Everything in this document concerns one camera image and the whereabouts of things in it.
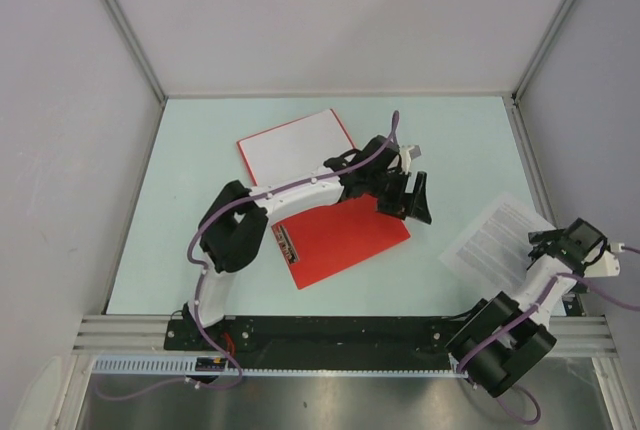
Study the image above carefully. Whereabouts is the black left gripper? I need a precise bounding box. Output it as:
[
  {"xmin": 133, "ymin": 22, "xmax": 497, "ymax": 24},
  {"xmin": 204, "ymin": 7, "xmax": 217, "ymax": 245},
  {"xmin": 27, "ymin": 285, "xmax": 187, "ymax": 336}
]
[{"xmin": 365, "ymin": 169, "xmax": 430, "ymax": 225}]

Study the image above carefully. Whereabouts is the text printed paper sheet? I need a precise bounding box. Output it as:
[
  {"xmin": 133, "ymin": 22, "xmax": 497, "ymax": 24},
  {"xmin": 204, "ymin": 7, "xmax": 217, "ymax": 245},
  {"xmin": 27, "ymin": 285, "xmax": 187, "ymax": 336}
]
[{"xmin": 439, "ymin": 193, "xmax": 554, "ymax": 299}]

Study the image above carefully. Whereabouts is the red file folder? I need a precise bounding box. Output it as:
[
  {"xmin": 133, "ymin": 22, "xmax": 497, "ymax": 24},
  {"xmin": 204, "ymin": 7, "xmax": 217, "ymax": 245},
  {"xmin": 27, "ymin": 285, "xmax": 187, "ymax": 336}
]
[{"xmin": 275, "ymin": 196, "xmax": 410, "ymax": 289}]

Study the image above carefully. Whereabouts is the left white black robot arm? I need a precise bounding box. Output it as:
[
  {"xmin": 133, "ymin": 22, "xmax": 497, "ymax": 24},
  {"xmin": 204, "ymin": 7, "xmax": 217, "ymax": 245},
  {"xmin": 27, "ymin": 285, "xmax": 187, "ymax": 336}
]
[{"xmin": 185, "ymin": 135, "xmax": 432, "ymax": 350}]

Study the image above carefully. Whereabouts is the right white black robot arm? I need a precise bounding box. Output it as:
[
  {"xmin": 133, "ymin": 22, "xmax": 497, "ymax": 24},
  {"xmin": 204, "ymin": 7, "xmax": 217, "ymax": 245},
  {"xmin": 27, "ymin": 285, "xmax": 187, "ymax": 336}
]
[{"xmin": 446, "ymin": 218, "xmax": 611, "ymax": 398}]

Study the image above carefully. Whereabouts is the metal folder clip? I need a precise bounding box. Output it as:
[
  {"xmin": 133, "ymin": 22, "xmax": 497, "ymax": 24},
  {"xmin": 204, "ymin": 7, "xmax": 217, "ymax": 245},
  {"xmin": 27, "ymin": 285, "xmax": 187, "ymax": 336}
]
[{"xmin": 272, "ymin": 224, "xmax": 299, "ymax": 265}]

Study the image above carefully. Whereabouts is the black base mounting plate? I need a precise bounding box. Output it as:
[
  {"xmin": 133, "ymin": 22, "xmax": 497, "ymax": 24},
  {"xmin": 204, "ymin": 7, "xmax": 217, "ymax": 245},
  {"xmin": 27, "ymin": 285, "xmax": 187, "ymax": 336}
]
[{"xmin": 164, "ymin": 315, "xmax": 464, "ymax": 353}]

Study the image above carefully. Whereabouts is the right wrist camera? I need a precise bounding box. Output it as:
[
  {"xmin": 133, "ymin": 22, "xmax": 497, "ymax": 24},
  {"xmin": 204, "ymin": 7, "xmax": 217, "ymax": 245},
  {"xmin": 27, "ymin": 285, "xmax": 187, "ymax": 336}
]
[{"xmin": 584, "ymin": 242, "xmax": 624, "ymax": 278}]

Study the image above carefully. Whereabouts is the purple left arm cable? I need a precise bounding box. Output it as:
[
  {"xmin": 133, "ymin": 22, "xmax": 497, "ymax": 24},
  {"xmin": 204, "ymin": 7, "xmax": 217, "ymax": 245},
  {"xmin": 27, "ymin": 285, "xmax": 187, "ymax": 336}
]
[{"xmin": 94, "ymin": 109, "xmax": 401, "ymax": 401}]

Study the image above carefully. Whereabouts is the aluminium frame rail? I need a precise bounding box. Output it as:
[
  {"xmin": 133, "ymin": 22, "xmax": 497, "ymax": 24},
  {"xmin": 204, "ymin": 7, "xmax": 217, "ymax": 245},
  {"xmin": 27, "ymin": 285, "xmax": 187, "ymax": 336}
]
[{"xmin": 72, "ymin": 315, "xmax": 618, "ymax": 358}]

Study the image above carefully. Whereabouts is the white slotted cable duct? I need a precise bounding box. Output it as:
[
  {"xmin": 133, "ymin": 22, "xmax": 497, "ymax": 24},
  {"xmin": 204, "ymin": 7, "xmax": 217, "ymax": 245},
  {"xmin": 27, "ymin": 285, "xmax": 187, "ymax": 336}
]
[{"xmin": 92, "ymin": 355, "xmax": 467, "ymax": 379}]

